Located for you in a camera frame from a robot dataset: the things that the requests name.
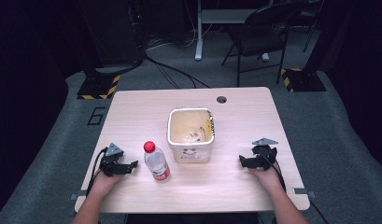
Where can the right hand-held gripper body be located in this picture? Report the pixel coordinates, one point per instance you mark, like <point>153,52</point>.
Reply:
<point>265,153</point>

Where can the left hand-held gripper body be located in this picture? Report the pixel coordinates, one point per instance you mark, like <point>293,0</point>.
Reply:
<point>110,161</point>

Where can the person's right hand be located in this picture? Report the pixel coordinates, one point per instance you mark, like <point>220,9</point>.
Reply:
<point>267,178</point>

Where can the person's left hand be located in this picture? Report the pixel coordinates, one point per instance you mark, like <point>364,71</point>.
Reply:
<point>105,183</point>

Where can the clear red-capped plastic bottle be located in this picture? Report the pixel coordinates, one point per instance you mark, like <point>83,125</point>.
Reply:
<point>156,163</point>

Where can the white square plastic bin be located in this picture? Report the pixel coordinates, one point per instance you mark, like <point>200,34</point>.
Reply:
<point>190,137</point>

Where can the black yellow-striped stand base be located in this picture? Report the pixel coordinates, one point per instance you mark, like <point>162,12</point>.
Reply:
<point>302,79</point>
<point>98,87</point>

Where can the dark curtain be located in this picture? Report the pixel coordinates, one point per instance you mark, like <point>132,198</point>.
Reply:
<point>360,77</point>
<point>23,93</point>

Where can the black folding chair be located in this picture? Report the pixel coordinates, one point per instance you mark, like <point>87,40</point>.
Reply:
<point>260,37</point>

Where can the black equipment stand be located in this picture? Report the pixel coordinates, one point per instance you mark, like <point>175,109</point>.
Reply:
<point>117,31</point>

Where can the grey table edge bracket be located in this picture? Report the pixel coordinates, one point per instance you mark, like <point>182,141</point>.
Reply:
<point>77,196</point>
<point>304,191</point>

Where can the white desk frame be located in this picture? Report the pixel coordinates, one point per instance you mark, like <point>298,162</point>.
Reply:
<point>198,31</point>

